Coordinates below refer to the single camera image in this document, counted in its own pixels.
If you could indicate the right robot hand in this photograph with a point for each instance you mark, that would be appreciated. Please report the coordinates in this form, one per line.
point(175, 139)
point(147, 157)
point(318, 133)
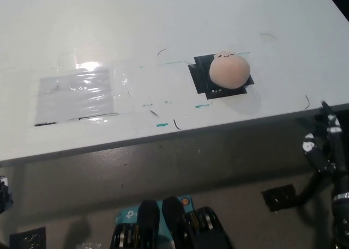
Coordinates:
point(317, 157)

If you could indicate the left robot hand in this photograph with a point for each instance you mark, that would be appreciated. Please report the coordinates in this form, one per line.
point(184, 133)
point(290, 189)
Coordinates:
point(4, 194)

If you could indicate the pink dumpling toy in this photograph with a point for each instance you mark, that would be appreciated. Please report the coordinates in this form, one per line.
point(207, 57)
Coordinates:
point(230, 70)

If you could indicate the black tape mask square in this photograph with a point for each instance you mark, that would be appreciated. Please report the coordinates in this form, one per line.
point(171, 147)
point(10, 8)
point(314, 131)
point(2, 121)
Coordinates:
point(200, 74)

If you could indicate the black floor tape patch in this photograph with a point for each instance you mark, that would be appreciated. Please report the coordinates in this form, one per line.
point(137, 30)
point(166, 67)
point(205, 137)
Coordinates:
point(280, 197)
point(27, 238)

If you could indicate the clear plastic sheet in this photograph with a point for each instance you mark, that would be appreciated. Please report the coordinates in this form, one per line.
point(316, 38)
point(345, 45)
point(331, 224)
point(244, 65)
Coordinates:
point(76, 96)

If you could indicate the teal router box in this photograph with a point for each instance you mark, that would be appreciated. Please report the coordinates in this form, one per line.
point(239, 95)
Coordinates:
point(128, 214)

